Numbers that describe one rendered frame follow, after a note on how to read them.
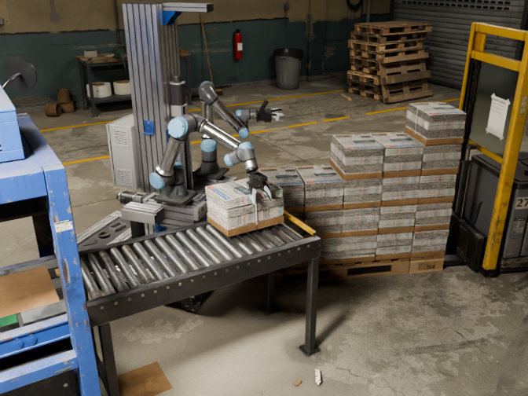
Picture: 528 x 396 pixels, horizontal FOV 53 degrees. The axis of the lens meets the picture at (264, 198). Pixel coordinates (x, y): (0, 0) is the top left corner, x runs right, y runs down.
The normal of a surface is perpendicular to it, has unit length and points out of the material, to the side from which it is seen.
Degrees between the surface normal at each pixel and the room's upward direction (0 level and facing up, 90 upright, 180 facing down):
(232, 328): 0
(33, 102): 90
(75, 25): 90
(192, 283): 90
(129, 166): 90
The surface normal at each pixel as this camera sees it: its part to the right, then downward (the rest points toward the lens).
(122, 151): -0.37, 0.37
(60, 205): 0.51, 0.34
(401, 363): 0.00, -0.92
